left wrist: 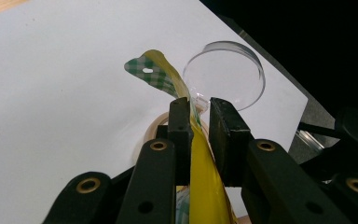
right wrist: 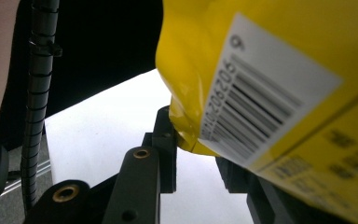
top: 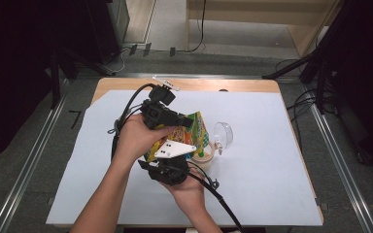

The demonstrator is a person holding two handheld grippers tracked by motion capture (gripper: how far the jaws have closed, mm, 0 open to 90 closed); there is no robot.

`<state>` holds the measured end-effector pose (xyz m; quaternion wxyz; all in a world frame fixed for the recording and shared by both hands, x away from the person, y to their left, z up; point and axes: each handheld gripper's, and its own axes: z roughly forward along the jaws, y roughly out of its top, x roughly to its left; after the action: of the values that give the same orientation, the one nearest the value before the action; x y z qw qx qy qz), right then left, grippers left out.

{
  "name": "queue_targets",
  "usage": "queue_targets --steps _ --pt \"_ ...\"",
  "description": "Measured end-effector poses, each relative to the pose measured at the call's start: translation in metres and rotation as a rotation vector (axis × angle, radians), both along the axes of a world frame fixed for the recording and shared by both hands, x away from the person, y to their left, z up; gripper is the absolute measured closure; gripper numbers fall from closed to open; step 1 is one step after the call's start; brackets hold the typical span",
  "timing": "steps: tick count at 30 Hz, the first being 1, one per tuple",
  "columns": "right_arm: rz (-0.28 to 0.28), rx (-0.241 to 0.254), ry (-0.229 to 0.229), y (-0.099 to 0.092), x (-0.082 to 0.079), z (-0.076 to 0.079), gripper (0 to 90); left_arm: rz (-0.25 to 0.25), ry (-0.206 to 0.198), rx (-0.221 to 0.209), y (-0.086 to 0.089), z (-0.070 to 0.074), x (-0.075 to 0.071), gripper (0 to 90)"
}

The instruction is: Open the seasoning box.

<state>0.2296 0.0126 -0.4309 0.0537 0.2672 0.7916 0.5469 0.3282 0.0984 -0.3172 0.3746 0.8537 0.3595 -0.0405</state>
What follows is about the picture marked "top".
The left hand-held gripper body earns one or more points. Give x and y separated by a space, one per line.
158 115

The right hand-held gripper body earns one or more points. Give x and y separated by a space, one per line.
171 171

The yellow green spouted pouch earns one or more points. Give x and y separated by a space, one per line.
191 132

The clear glass jar hinged lid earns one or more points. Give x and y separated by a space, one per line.
223 134

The person's left hand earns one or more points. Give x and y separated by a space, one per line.
136 140

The person's right hand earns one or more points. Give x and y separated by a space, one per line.
189 194

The white table sheet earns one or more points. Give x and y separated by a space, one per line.
265 187

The black cabinet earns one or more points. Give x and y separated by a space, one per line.
110 29

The black metal stand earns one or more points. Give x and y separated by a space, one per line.
55 81

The light wooden shelf unit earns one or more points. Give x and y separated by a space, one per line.
304 29

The black tripod stand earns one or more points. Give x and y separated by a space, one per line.
320 48

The dark curtain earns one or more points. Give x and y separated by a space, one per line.
369 81
13 64

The metal floor rail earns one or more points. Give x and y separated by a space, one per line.
29 165
343 161

